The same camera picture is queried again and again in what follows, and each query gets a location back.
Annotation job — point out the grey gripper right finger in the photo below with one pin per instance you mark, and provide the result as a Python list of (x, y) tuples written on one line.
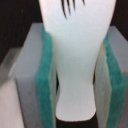
[(111, 81)]

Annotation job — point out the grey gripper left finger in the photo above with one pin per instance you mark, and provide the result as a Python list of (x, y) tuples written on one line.
[(36, 79)]

